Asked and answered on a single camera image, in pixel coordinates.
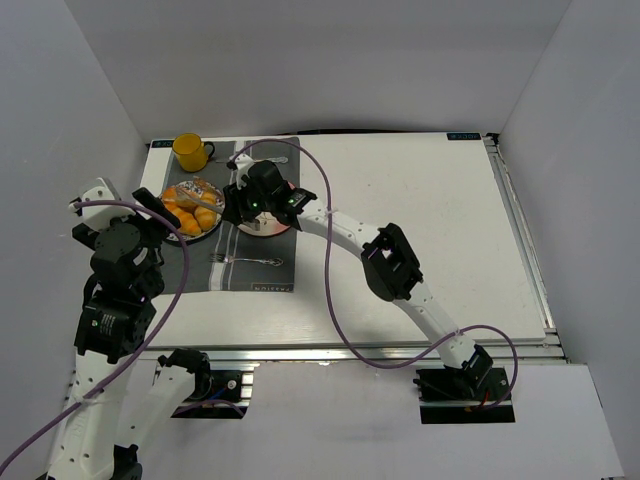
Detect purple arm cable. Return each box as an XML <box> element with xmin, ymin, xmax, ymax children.
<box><xmin>231</xmin><ymin>138</ymin><xmax>518</xmax><ymax>412</ymax></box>
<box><xmin>0</xmin><ymin>199</ymin><xmax>191</xmax><ymax>480</ymax></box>

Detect yellow enamel mug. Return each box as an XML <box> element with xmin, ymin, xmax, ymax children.
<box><xmin>172</xmin><ymin>133</ymin><xmax>215</xmax><ymax>173</ymax></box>

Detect blue floral plate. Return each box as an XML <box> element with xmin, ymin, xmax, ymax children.
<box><xmin>158</xmin><ymin>179</ymin><xmax>227</xmax><ymax>242</ymax></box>

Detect metal tongs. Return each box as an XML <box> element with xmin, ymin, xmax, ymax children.
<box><xmin>172</xmin><ymin>175</ymin><xmax>263</xmax><ymax>232</ymax></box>

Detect grey striped placemat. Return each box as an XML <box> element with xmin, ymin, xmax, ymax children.
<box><xmin>161</xmin><ymin>141</ymin><xmax>300</xmax><ymax>294</ymax></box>

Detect striped croissant right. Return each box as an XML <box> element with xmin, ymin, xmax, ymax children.
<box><xmin>194</xmin><ymin>191</ymin><xmax>217</xmax><ymax>231</ymax></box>

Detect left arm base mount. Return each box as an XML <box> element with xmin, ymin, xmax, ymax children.
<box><xmin>154</xmin><ymin>348</ymin><xmax>247</xmax><ymax>419</ymax></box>

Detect round bread bun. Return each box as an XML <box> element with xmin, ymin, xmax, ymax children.
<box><xmin>173</xmin><ymin>192</ymin><xmax>199</xmax><ymax>212</ymax></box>

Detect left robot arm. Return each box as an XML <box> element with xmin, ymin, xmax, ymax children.
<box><xmin>43</xmin><ymin>181</ymin><xmax>212</xmax><ymax>479</ymax></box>

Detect aluminium table frame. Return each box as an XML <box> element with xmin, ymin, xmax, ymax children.
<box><xmin>152</xmin><ymin>134</ymin><xmax>565</xmax><ymax>364</ymax></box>

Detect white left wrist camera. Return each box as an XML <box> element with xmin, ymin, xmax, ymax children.
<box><xmin>68</xmin><ymin>177</ymin><xmax>135</xmax><ymax>232</ymax></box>

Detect cream and pink plate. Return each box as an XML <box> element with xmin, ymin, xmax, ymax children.
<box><xmin>237</xmin><ymin>212</ymin><xmax>290</xmax><ymax>238</ymax></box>

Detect silver fork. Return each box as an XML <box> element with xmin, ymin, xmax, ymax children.
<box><xmin>209</xmin><ymin>253</ymin><xmax>283</xmax><ymax>267</ymax></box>

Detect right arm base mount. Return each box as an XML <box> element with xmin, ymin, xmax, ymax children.
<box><xmin>413</xmin><ymin>367</ymin><xmax>516</xmax><ymax>425</ymax></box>

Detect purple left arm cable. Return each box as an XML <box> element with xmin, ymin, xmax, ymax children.
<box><xmin>0</xmin><ymin>199</ymin><xmax>191</xmax><ymax>480</ymax></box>

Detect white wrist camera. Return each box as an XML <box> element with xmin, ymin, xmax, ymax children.
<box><xmin>68</xmin><ymin>177</ymin><xmax>135</xmax><ymax>232</ymax></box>
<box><xmin>227</xmin><ymin>153</ymin><xmax>256</xmax><ymax>189</ymax></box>

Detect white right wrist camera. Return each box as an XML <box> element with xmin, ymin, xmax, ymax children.
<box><xmin>227</xmin><ymin>153</ymin><xmax>256</xmax><ymax>189</ymax></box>

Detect silver butter knife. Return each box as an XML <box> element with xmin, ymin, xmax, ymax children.
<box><xmin>211</xmin><ymin>156</ymin><xmax>289</xmax><ymax>164</ymax></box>

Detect sesame bread bun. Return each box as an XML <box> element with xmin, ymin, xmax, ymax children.
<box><xmin>161</xmin><ymin>186</ymin><xmax>186</xmax><ymax>205</ymax></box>

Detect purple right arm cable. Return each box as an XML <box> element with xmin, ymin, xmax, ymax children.
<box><xmin>231</xmin><ymin>138</ymin><xmax>518</xmax><ymax>412</ymax></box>

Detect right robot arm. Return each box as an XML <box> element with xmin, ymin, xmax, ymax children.
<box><xmin>222</xmin><ymin>154</ymin><xmax>493</xmax><ymax>399</ymax></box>

